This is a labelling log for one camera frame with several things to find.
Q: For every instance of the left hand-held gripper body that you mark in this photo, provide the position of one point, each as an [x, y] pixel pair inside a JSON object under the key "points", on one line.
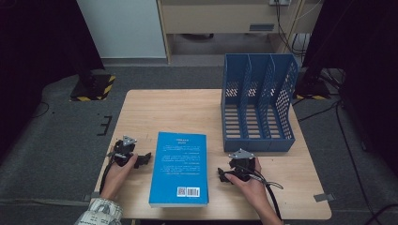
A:
{"points": [[120, 151]]}

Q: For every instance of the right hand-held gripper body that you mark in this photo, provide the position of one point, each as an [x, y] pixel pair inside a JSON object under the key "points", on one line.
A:
{"points": [[241, 164]]}

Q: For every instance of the blue file rack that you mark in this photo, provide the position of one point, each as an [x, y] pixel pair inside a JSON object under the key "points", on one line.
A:
{"points": [[259, 145]]}

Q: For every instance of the blue book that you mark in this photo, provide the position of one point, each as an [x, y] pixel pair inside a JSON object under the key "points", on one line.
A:
{"points": [[180, 168]]}

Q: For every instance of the person's left hand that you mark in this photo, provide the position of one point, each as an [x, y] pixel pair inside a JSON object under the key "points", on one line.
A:
{"points": [[114, 181]]}

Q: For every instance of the person's right hand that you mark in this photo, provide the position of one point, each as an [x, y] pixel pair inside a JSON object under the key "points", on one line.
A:
{"points": [[256, 190]]}

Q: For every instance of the grey tape piece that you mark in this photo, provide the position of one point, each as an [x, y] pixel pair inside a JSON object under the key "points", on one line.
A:
{"points": [[90, 197], [324, 197]]}

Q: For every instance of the black yellow-striped stand base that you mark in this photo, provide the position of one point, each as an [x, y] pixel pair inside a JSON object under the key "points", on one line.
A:
{"points": [[94, 89], [313, 90]]}

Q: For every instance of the white cabinet panel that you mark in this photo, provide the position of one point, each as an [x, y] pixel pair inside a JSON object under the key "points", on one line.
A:
{"points": [[125, 28]]}

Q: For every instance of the black curtain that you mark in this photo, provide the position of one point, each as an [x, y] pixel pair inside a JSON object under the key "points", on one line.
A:
{"points": [[37, 47], [359, 47]]}

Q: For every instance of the beige desk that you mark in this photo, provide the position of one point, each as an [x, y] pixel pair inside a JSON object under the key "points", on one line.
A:
{"points": [[212, 18]]}

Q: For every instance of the white power socket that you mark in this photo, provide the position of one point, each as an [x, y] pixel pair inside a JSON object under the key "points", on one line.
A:
{"points": [[279, 2]]}

